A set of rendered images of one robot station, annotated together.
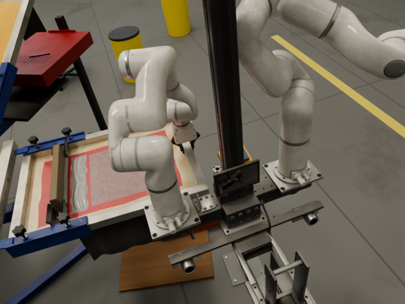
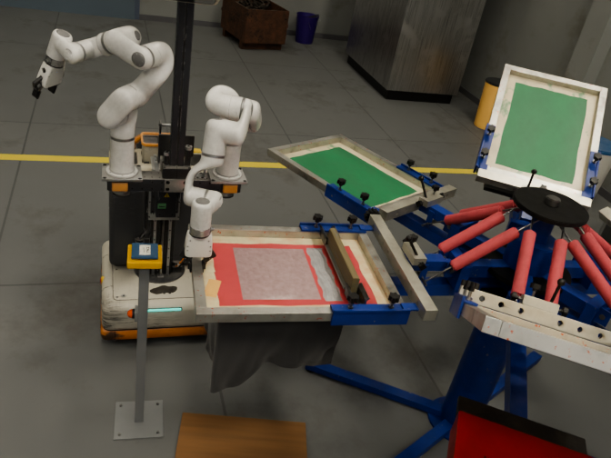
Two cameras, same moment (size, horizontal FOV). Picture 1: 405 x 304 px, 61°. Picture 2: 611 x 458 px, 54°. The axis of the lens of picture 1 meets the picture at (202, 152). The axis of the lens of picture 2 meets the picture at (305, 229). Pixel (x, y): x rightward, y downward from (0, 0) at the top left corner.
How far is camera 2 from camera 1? 309 cm
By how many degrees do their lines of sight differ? 107
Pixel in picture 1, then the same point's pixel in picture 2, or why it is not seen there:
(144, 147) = not seen: hidden behind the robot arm
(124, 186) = (271, 256)
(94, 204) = (300, 250)
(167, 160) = not seen: hidden behind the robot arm
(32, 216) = (358, 254)
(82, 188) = (316, 263)
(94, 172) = (308, 277)
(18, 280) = not seen: outside the picture
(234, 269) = (153, 416)
